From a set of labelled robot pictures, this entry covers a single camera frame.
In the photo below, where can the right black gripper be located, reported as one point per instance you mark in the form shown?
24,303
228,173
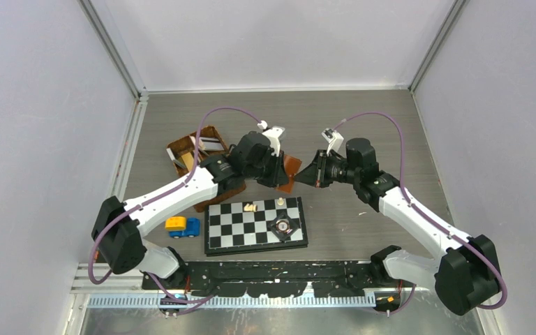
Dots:
315,174

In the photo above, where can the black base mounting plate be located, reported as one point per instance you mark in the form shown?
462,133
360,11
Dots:
275,279

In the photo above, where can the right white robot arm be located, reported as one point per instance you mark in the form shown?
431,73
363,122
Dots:
462,270

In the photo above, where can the black white chessboard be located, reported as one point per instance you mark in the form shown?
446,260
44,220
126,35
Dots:
229,231

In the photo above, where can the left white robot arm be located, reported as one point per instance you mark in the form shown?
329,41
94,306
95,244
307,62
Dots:
120,228

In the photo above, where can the fallen cream chess piece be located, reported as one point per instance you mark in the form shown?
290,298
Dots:
250,207

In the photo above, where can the brown woven basket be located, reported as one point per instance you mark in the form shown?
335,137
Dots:
183,146

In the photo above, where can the white magnetic stripe card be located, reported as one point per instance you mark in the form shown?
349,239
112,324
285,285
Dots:
208,143

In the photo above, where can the blue yellow toy truck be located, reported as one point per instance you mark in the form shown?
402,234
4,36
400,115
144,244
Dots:
179,227

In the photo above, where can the black red round object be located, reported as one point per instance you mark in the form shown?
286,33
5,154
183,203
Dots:
283,226

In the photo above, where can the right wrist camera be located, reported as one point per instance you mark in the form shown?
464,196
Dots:
334,140

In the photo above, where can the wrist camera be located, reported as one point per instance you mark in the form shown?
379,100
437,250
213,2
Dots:
274,134
334,140

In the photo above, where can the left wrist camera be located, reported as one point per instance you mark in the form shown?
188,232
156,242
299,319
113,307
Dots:
274,134

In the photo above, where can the brown leather card holder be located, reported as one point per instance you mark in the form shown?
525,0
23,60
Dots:
291,166

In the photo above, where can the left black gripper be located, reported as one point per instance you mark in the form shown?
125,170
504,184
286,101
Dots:
278,176

